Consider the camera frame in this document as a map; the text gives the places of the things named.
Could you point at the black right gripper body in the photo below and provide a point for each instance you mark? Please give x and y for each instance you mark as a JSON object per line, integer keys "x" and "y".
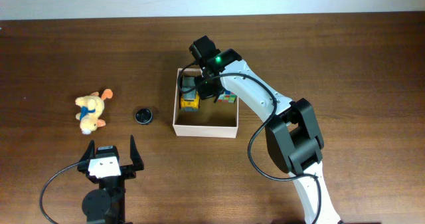
{"x": 206, "y": 88}

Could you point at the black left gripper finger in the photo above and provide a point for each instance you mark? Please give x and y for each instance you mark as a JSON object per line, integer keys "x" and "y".
{"x": 135, "y": 157}
{"x": 89, "y": 153}

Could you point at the colourful puzzle cube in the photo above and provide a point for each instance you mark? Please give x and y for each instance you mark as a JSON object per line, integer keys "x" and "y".
{"x": 227, "y": 97}

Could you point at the yellow grey toy truck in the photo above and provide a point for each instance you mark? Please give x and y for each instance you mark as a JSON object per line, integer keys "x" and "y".
{"x": 190, "y": 99}

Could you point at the beige cardboard box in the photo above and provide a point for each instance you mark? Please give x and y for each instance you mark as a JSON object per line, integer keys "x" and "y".
{"x": 213, "y": 119}

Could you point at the black round lid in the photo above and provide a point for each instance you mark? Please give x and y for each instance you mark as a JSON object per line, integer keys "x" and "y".
{"x": 144, "y": 116}

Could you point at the yellow plush duck toy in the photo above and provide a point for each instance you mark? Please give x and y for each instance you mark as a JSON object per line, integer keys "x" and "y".
{"x": 91, "y": 108}

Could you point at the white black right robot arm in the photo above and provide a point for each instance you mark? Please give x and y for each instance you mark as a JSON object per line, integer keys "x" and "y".
{"x": 293, "y": 137}

